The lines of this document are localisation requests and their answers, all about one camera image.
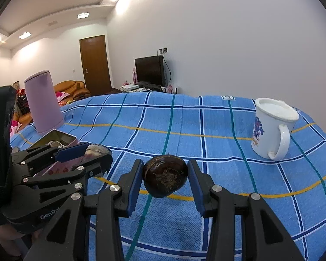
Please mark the brown leather sofa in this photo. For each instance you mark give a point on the brown leather sofa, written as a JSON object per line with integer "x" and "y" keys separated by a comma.
{"x": 70, "y": 85}

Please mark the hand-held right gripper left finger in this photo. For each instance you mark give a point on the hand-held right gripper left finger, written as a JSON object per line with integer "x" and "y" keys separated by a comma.
{"x": 134, "y": 190}

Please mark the pink tin box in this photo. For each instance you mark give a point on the pink tin box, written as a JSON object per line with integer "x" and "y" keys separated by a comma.
{"x": 68, "y": 138}

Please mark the brown wooden door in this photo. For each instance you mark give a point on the brown wooden door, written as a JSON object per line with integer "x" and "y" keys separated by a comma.
{"x": 95, "y": 65}

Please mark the purple electric kettle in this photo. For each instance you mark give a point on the purple electric kettle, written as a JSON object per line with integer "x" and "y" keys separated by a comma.
{"x": 43, "y": 103}

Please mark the rectangular ceiling light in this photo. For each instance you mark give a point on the rectangular ceiling light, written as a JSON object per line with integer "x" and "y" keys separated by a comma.
{"x": 82, "y": 15}
{"x": 25, "y": 35}

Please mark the white books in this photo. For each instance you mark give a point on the white books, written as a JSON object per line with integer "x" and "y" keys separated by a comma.
{"x": 130, "y": 87}

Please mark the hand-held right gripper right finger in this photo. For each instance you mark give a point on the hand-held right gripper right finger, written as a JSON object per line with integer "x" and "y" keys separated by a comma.
{"x": 197, "y": 190}

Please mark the brown leather armchair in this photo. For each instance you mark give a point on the brown leather armchair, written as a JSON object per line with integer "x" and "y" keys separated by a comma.
{"x": 25, "y": 118}

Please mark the pink floral bag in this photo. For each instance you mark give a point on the pink floral bag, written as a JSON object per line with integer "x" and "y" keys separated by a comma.
{"x": 170, "y": 88}

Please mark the brown striped chestnut back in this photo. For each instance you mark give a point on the brown striped chestnut back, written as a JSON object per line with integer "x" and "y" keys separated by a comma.
{"x": 96, "y": 150}

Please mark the pink heart cushion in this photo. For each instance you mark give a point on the pink heart cushion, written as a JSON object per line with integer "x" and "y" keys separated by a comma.
{"x": 15, "y": 126}
{"x": 62, "y": 95}

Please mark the black shelf rack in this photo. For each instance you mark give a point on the black shelf rack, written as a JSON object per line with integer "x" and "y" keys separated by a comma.
{"x": 21, "y": 100}

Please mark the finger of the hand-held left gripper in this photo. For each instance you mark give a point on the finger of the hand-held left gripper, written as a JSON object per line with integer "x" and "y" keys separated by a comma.
{"x": 97, "y": 165}
{"x": 70, "y": 152}

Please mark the black television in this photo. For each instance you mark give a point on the black television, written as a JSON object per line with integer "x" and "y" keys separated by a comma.
{"x": 149, "y": 69}

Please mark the person's left hand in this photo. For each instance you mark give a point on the person's left hand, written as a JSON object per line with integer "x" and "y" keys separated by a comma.
{"x": 8, "y": 235}

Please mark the white mug with blue print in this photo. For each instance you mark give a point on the white mug with blue print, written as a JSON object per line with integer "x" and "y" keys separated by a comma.
{"x": 263, "y": 130}

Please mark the blue plaid blanket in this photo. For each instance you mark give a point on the blue plaid blanket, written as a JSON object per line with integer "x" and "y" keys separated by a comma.
{"x": 206, "y": 119}

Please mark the dark brown water chestnut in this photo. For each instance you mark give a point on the dark brown water chestnut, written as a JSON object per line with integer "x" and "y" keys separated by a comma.
{"x": 164, "y": 174}

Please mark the ceiling air vent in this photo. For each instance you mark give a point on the ceiling air vent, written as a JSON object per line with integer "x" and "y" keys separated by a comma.
{"x": 52, "y": 23}

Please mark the white wall power socket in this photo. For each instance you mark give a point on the white wall power socket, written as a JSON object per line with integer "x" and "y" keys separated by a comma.
{"x": 163, "y": 50}

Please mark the pink carton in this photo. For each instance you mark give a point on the pink carton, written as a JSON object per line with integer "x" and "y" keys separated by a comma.
{"x": 134, "y": 76}

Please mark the dark low tv cabinet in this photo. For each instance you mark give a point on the dark low tv cabinet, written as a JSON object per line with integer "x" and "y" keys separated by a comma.
{"x": 116, "y": 90}

